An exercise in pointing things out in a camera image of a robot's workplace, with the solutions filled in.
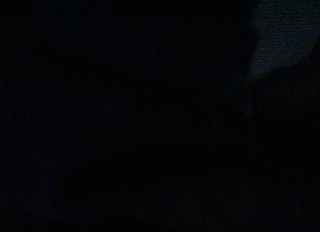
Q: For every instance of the navy blue garment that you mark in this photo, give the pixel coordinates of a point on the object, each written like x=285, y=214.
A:
x=287, y=31

